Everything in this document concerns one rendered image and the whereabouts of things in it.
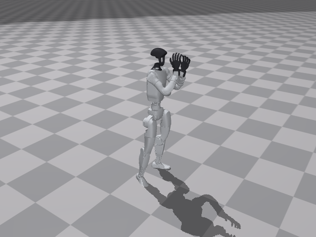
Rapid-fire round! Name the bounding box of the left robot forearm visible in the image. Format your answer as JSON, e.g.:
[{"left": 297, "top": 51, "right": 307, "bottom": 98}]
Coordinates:
[{"left": 177, "top": 71, "right": 186, "bottom": 86}]

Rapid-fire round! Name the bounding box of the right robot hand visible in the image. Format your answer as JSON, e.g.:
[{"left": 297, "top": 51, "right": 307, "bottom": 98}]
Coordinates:
[{"left": 170, "top": 53, "right": 182, "bottom": 76}]

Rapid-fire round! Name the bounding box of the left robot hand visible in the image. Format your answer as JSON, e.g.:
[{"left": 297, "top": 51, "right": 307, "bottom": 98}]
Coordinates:
[{"left": 180, "top": 55, "right": 190, "bottom": 77}]

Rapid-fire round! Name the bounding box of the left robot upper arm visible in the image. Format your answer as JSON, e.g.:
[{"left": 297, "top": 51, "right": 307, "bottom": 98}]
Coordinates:
[{"left": 163, "top": 67, "right": 181, "bottom": 90}]

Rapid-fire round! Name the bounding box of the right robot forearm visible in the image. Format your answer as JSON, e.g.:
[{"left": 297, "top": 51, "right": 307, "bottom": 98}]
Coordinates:
[{"left": 163, "top": 71, "right": 179, "bottom": 94}]

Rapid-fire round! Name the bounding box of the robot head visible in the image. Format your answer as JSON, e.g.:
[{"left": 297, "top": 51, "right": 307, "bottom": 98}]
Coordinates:
[{"left": 151, "top": 48, "right": 167, "bottom": 71}]

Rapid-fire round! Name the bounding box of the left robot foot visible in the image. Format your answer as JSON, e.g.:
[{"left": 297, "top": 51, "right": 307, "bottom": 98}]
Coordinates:
[{"left": 152, "top": 161, "right": 170, "bottom": 169}]

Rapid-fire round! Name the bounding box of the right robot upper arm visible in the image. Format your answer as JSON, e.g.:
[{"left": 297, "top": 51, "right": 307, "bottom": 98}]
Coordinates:
[{"left": 147, "top": 72, "right": 171, "bottom": 96}]

